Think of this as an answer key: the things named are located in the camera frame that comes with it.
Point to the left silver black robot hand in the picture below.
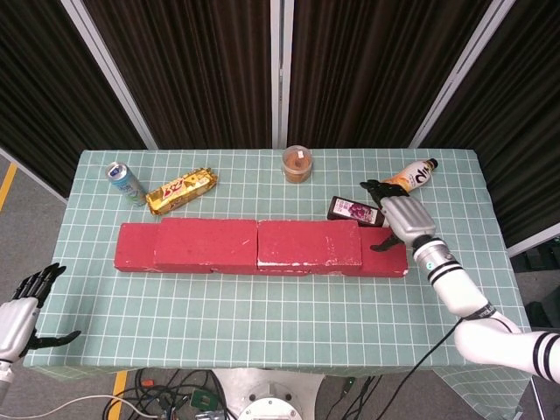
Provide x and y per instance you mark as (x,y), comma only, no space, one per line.
(13,324)

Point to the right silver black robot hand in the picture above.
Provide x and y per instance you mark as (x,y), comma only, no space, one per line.
(409,219)

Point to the red foam brick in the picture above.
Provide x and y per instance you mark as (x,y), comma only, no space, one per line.
(262,271)
(306,242)
(205,242)
(133,245)
(385,262)

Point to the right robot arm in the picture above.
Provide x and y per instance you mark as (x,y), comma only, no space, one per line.
(455,289)

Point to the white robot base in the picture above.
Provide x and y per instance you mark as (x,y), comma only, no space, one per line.
(271,394)

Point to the orange juice bottle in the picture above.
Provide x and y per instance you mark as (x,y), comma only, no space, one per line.
(415,175)

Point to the dark grape juice bottle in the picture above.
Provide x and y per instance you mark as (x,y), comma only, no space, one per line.
(350,210)

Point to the clear jar of rubber bands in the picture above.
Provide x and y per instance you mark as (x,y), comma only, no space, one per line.
(297,166)

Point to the dark ribbed partition panel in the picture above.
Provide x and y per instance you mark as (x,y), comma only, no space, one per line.
(188,74)
(525,131)
(35,87)
(372,74)

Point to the black equipment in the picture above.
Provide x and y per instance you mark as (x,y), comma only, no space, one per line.
(549,297)

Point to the blue RIO drink can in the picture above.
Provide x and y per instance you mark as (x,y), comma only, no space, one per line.
(124,186)

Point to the green circuit board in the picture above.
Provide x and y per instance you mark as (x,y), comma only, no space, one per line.
(202,399)

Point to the green checked tablecloth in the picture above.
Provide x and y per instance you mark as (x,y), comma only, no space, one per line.
(219,315)

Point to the gold biscuit packet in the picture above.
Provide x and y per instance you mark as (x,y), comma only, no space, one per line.
(181,191)

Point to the white partition post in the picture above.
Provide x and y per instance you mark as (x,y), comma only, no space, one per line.
(460,74)
(112,74)
(280,74)

